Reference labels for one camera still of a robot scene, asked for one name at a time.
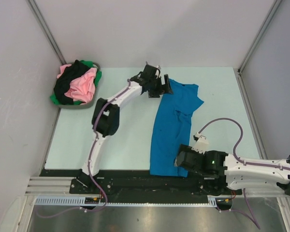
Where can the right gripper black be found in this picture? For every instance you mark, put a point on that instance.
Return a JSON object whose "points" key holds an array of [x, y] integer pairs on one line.
{"points": [[182, 147]]}

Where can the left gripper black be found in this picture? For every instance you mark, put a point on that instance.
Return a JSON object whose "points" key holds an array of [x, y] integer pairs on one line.
{"points": [[163, 89]]}

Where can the blue t shirt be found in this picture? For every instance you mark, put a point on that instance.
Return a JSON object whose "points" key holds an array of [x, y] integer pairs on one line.
{"points": [[172, 128]]}

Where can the grey laundry basket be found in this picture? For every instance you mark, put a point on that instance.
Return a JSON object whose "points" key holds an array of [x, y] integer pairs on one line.
{"points": [[81, 105]]}

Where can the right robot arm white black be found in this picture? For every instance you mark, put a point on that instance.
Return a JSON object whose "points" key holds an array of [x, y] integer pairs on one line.
{"points": [[243, 174]]}

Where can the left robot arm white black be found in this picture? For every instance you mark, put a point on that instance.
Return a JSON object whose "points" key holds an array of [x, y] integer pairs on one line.
{"points": [[106, 117]]}

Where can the pink t shirt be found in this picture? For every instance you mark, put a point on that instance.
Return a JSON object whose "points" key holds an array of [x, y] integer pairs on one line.
{"points": [[83, 84]]}

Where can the black t shirt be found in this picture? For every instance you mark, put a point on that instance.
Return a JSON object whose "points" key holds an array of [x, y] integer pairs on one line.
{"points": [[62, 85]]}

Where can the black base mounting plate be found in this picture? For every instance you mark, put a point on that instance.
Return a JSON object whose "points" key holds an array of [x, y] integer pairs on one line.
{"points": [[133, 185]]}

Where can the green t shirt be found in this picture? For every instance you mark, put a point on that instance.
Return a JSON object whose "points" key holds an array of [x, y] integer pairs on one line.
{"points": [[87, 64]]}

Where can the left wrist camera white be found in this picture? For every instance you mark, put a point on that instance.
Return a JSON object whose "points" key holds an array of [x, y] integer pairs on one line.
{"points": [[157, 71]]}

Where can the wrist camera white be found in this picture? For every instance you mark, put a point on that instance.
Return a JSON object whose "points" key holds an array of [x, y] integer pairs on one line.
{"points": [[157, 71], [201, 143]]}

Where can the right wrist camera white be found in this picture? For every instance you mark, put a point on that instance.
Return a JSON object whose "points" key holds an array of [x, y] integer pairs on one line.
{"points": [[201, 143]]}

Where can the white slotted cable duct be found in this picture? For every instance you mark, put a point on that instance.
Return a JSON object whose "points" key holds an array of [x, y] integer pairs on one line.
{"points": [[91, 201]]}

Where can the aluminium frame rail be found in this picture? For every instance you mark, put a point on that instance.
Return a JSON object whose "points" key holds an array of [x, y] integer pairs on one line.
{"points": [[61, 186]]}

